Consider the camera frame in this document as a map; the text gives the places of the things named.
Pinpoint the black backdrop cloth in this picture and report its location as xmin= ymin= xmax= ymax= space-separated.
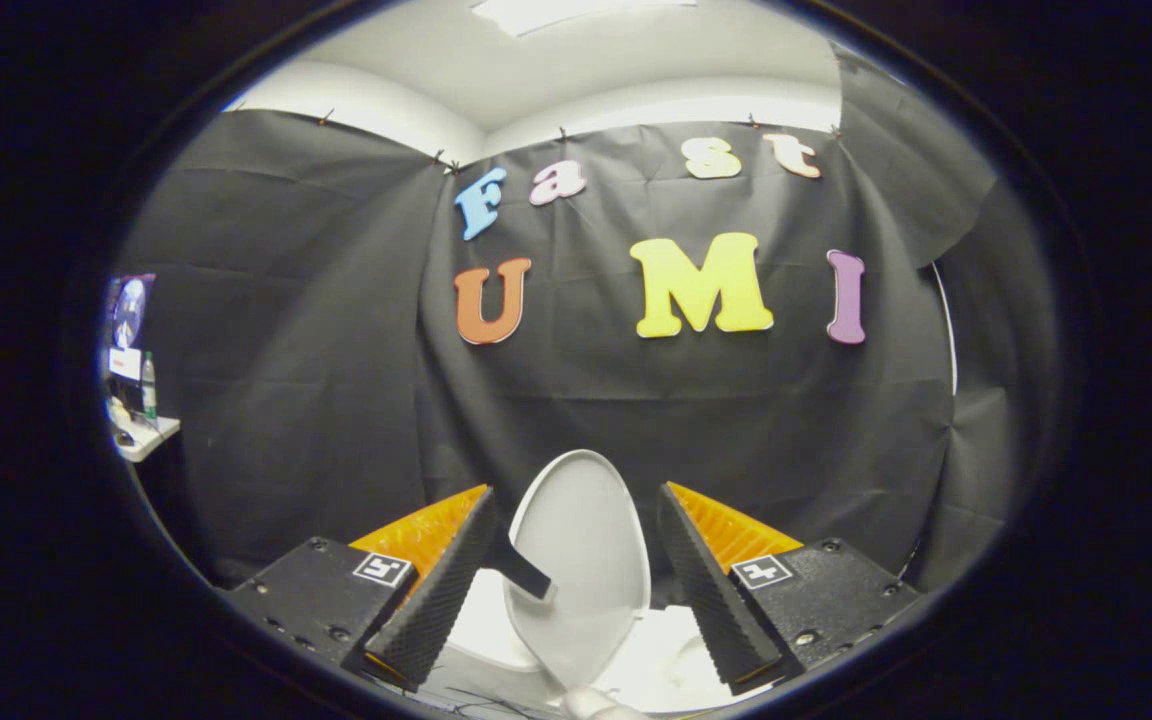
xmin=111 ymin=45 xmax=1063 ymax=593

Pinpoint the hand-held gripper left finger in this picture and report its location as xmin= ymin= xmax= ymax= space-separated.
xmin=224 ymin=485 xmax=500 ymax=693

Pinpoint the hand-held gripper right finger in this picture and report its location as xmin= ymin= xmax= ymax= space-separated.
xmin=657 ymin=481 xmax=922 ymax=698

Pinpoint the white side table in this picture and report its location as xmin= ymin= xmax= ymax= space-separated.
xmin=110 ymin=412 xmax=183 ymax=464

